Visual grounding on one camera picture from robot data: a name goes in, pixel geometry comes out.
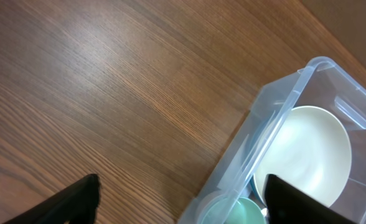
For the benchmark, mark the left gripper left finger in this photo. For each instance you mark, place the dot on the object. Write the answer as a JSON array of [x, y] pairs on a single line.
[[76, 204]]

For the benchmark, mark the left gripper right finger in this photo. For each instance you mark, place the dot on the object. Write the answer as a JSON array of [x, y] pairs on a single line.
[[288, 205]]

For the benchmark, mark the mint green small bowl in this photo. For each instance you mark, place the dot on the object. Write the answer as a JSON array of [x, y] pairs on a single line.
[[244, 211]]

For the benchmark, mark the cream bowl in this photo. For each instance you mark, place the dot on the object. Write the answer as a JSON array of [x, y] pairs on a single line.
[[311, 152]]

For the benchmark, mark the clear plastic storage container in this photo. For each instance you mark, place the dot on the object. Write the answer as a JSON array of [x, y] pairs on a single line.
[[321, 83]]

